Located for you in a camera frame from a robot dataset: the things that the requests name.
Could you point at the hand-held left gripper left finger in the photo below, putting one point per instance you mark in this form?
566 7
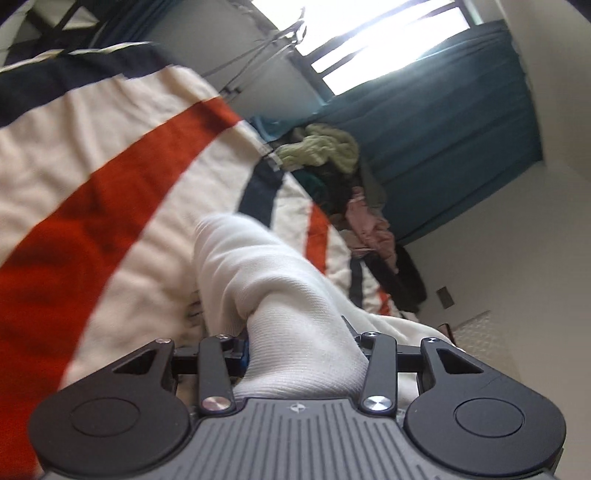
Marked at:
243 357

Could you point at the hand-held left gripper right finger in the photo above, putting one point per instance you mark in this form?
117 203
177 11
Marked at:
376 353

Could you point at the cream white pants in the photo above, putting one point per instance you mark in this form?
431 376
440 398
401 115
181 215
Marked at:
286 300

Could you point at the black armchair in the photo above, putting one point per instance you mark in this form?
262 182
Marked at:
406 277

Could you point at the pale textured board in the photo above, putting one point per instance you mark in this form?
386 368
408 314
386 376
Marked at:
482 332

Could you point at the pink garment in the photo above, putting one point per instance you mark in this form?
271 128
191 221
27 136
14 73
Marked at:
374 226

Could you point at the grey-green garment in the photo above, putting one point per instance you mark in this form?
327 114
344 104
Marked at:
371 187

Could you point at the dark garment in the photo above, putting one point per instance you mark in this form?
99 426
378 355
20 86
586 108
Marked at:
332 189

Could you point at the striped blanket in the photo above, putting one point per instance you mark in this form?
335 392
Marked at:
115 184

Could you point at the teal basket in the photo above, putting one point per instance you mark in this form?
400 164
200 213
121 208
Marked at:
265 127

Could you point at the blue curtain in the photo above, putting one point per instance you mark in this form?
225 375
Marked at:
134 23
438 129

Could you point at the window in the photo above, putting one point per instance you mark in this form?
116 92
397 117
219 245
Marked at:
383 37

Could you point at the dark wall switch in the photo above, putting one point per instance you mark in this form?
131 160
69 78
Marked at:
445 296

